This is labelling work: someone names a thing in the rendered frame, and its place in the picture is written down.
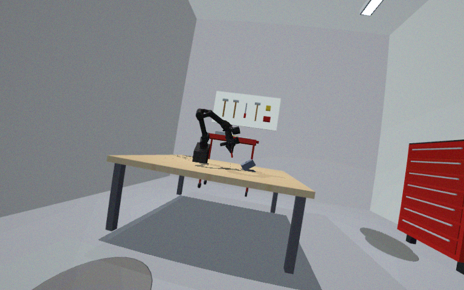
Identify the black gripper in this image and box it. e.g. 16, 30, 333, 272
220, 135, 240, 153

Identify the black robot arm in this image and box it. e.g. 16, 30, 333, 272
196, 108, 240, 149

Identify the grey square panel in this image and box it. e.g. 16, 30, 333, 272
241, 159, 256, 172

